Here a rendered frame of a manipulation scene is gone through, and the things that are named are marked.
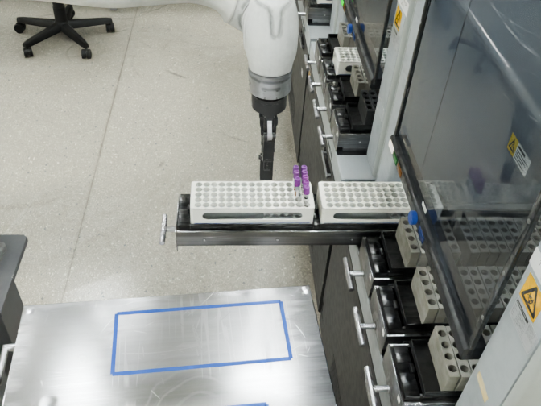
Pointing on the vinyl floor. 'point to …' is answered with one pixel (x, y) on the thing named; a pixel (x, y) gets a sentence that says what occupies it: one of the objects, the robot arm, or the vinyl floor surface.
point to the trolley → (171, 351)
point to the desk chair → (62, 22)
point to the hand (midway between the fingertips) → (266, 166)
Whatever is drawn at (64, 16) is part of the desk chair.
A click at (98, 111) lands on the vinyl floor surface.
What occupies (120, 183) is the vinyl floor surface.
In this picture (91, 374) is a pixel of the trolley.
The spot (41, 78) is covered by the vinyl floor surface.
